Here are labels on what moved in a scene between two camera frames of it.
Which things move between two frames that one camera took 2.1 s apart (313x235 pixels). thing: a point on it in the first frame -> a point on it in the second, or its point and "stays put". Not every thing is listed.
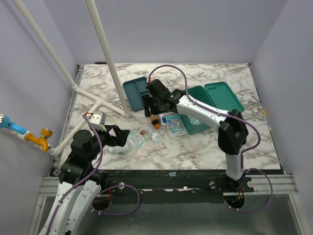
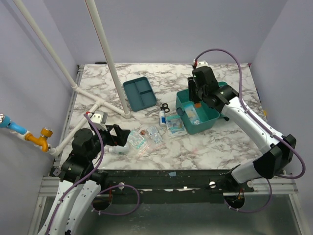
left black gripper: x=121 y=138 stays put
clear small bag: x=154 y=134 stays put
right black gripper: x=151 y=105 -> x=196 y=87
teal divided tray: x=135 y=89 stays put
